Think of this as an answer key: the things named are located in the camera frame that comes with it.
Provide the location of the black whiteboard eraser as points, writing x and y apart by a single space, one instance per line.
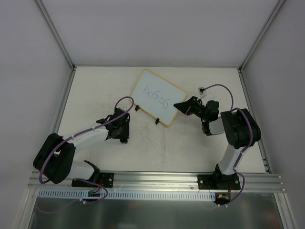
123 141

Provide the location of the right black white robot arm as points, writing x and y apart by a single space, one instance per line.
241 132

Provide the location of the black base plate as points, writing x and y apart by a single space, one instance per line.
222 182
102 178

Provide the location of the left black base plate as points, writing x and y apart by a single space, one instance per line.
102 178

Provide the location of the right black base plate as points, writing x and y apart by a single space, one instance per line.
222 182

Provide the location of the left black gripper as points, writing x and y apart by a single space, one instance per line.
124 131

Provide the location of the yellow framed small whiteboard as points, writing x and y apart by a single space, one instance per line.
157 96

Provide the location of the white slotted cable duct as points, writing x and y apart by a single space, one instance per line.
127 194

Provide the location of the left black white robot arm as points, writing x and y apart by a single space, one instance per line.
55 160

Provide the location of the aluminium mounting rail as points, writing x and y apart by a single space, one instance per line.
187 182

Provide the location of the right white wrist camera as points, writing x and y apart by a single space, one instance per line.
202 93

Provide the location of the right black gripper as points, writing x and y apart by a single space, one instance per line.
192 107

